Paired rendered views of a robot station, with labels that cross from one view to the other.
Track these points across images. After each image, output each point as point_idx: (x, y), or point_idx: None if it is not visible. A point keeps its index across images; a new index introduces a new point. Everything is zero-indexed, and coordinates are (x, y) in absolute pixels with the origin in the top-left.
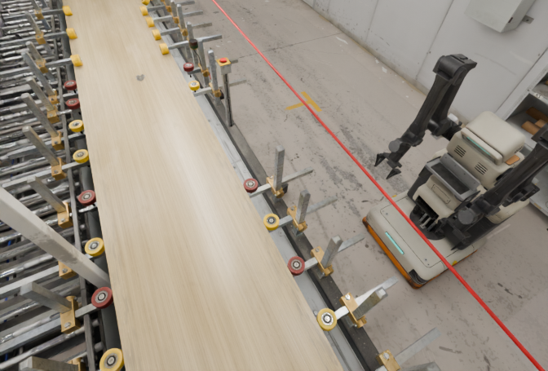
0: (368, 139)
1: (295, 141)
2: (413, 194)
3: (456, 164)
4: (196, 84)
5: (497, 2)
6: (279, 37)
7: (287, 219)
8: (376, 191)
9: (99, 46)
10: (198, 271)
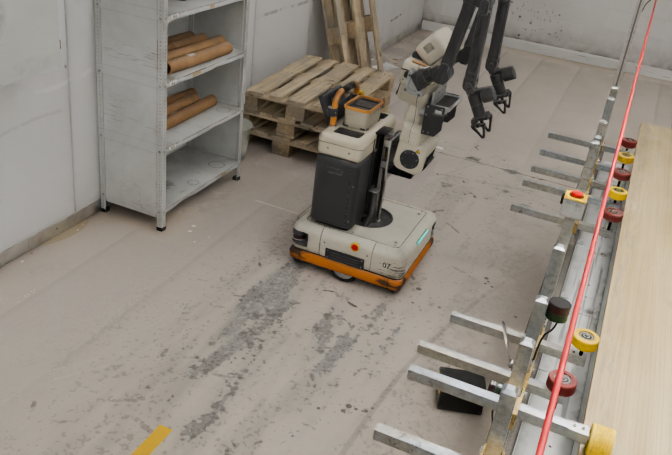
0: (204, 331)
1: (310, 427)
2: (355, 216)
3: (439, 90)
4: (582, 332)
5: (32, 36)
6: None
7: (593, 196)
8: (320, 298)
9: None
10: None
